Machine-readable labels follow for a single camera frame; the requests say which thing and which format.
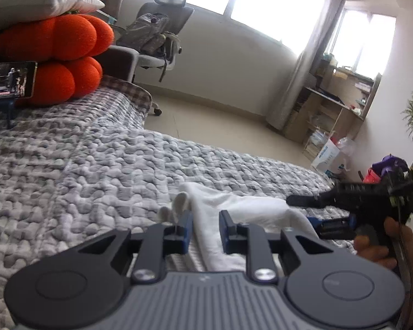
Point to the white cardboard box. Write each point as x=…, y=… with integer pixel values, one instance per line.
x=327, y=158

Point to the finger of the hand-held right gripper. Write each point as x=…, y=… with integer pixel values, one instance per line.
x=313, y=201
x=334, y=228

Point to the clear plastic bag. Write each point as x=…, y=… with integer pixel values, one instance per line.
x=346, y=146

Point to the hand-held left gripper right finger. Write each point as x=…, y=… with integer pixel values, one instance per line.
x=225, y=232

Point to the grey checked quilt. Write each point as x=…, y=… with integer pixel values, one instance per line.
x=89, y=161

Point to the wooden shelf unit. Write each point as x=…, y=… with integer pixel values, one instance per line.
x=330, y=106

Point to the window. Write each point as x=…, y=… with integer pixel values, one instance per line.
x=268, y=3

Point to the white pants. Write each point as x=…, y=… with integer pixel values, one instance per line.
x=244, y=206

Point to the person's right hand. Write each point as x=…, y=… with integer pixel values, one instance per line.
x=371, y=251

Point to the brown checked sheet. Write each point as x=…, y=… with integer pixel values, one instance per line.
x=134, y=96

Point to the blue phone stand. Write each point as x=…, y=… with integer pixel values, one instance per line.
x=0, y=105

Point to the orange pumpkin cushion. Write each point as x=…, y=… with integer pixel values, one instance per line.
x=55, y=37

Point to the white pillow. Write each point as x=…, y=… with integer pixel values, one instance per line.
x=38, y=0

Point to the smartphone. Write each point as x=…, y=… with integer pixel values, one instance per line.
x=10, y=79

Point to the red bag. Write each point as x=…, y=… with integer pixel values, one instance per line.
x=371, y=176

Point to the purple bag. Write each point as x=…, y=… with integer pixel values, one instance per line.
x=389, y=165

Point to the grey backpack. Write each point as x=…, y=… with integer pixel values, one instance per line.
x=144, y=31

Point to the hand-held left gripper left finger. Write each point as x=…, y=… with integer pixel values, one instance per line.
x=187, y=232

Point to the grey office chair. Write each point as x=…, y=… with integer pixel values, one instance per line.
x=179, y=17

